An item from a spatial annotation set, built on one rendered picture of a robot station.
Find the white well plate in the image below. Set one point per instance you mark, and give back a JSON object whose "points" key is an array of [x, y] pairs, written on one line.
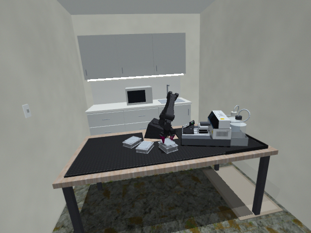
{"points": [[131, 139], [144, 144], [168, 142]]}

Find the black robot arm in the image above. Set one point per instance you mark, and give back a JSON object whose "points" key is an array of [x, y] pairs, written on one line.
{"points": [[167, 114]]}

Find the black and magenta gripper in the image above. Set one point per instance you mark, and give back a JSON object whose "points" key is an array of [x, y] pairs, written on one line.
{"points": [[163, 138]]}

